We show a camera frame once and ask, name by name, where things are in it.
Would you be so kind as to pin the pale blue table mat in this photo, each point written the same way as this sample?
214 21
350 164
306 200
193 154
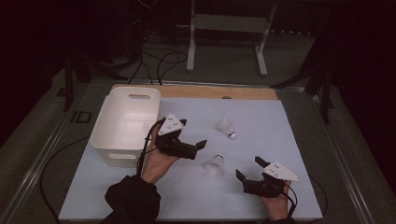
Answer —
264 140

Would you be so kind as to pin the grey metal stand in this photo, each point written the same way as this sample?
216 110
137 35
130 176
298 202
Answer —
230 23

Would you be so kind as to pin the person's right hand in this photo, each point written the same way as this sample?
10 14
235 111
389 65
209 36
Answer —
278 207

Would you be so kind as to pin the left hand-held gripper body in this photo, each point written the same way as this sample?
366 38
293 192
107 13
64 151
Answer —
174 147

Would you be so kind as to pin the black tripod stand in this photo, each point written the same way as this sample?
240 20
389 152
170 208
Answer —
325 102
69 90

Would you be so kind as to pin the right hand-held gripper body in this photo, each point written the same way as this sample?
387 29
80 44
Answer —
264 187

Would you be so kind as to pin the white shuttlecock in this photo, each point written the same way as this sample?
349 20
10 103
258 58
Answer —
224 126
214 166

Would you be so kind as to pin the person's left hand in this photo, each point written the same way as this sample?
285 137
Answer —
157 165

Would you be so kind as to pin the white plastic bin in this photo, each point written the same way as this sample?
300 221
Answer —
124 124

